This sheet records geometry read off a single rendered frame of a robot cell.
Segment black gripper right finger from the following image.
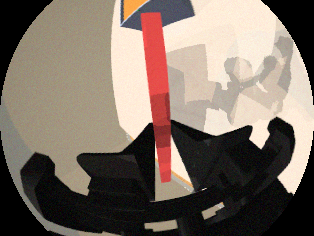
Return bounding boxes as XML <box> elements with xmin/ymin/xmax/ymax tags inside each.
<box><xmin>170</xmin><ymin>119</ymin><xmax>253</xmax><ymax>193</ymax></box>

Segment red lid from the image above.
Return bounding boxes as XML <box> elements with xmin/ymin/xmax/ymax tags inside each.
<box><xmin>140</xmin><ymin>13</ymin><xmax>172</xmax><ymax>183</ymax></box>

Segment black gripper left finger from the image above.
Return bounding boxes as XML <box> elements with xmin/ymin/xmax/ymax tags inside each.
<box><xmin>76</xmin><ymin>122</ymin><xmax>156</xmax><ymax>202</ymax></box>

